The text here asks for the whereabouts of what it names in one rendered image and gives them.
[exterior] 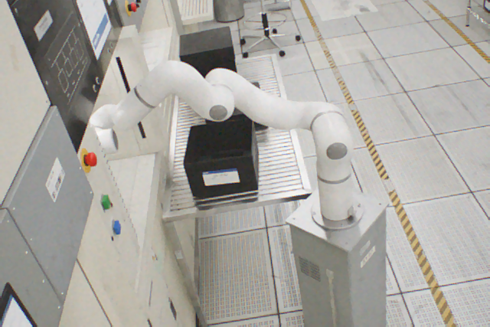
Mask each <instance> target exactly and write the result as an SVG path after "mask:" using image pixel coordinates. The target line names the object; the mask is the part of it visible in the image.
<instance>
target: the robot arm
mask: <svg viewBox="0 0 490 327"><path fill-rule="evenodd" d="M172 93H175V94H177V95H178V96H179V97H180V98H181V99H182V100H184V101H185V102H186V103H187V104H188V105H189V106H190V107H191V108H192V109H193V110H194V111H195V112H196V113H197V114H198V115H199V116H203V117H204V118H205V119H209V120H212V121H218V122H220V121H224V120H226V119H228V118H229V117H230V116H231V114H233V113H234V107H236V108H238V109H239V110H240V111H241V112H243V114H244V115H245V116H248V117H249V118H250V119H252V120H253V121H255V122H257V123H259V124H263V125H266V126H270V128H274V129H280V130H292V129H306V130H308V131H310V132H312V134H313V138H314V141H315V150H316V162H315V166H316V174H317V181H318V195H319V199H317V200H316V201H315V203H314V205H313V206H312V217H313V219H314V222H315V223H316V224H317V225H319V226H320V227H323V228H325V229H329V230H344V229H348V228H350V227H353V226H355V225H356V224H357V223H358V222H359V221H360V219H361V217H362V215H363V214H364V208H363V205H362V204H361V202H360V201H359V200H358V199H357V198H356V197H354V196H353V194H352V180H351V160H352V157H353V154H354V144H353V139H352V136H351V131H350V129H349V127H348V123H347V120H346V118H345V115H344V113H343V112H342V110H340V108H338V107H337V106H336V105H334V104H331V103H326V102H295V101H290V100H285V99H283V98H280V96H275V95H272V94H270V93H267V92H265V91H263V90H260V89H259V88H257V87H255V86H254V85H252V84H251V83H250V82H249V81H248V80H246V79H244V78H243V77H242V76H240V75H239V74H237V73H235V72H233V71H230V70H225V69H215V70H212V71H211V72H210V73H209V74H208V75H207V76H206V77H205V79H204V78H203V77H202V76H201V74H199V73H198V72H197V71H196V70H195V69H194V68H193V67H191V66H189V64H186V63H183V62H181V61H177V60H165V61H163V62H161V63H160V64H159V65H158V66H157V67H155V68H154V69H153V70H152V71H150V72H149V73H148V74H147V75H146V76H145V77H144V78H143V80H142V81H141V82H140V83H138V84H137V85H136V86H135V87H133V88H132V89H131V90H130V91H129V92H128V93H127V95H126V96H125V97H124V98H123V99H122V100H121V101H120V102H119V103H118V104H116V105H115V104H106V105H104V106H101V107H100V109H99V110H98V111H97V112H95V113H94V114H93V115H92V116H91V117H90V123H92V124H93V126H94V129H95V130H96V132H97V134H98V136H99V138H100V142H101V145H102V147H103V150H104V152H105V154H106V155H109V154H113V153H117V152H118V151H119V140H118V137H116V134H115V132H114V130H113V129H111V128H112V127H113V125H116V127H118V128H119V129H121V130H128V129H131V128H133V127H134V125H137V124H138V123H139V122H140V121H141V120H142V119H144V118H145V117H146V116H147V115H148V114H149V113H151V111H152V110H153V109H154V108H156V107H157V106H158V105H159V104H160V103H161V102H162V101H163V100H164V99H165V98H167V97H168V95H170V94H172Z"/></svg>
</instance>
